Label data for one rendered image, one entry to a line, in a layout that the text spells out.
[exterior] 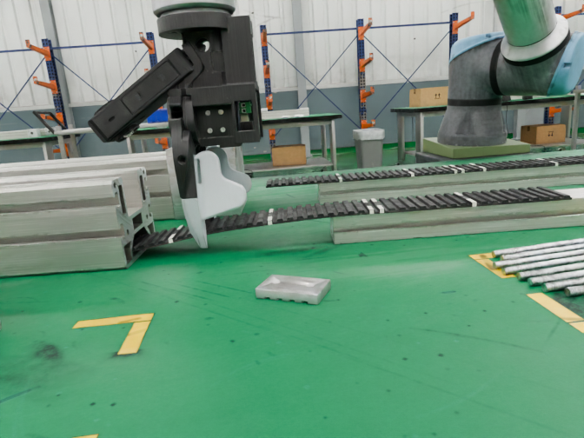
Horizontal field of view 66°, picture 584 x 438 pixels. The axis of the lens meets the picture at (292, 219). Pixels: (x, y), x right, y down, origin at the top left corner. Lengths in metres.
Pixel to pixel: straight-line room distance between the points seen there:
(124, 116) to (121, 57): 8.01
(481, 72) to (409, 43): 7.62
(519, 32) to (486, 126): 0.21
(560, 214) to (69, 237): 0.48
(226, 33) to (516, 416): 0.36
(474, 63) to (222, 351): 0.90
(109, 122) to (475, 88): 0.81
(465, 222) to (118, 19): 8.17
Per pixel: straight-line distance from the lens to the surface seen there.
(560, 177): 0.74
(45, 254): 0.48
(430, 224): 0.47
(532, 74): 1.00
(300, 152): 5.37
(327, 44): 8.32
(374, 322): 0.30
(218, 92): 0.42
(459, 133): 1.08
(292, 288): 0.33
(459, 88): 1.08
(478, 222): 0.48
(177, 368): 0.27
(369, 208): 0.45
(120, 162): 0.63
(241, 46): 0.43
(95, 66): 8.52
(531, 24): 0.95
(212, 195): 0.42
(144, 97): 0.44
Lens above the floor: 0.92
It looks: 14 degrees down
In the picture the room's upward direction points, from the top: 4 degrees counter-clockwise
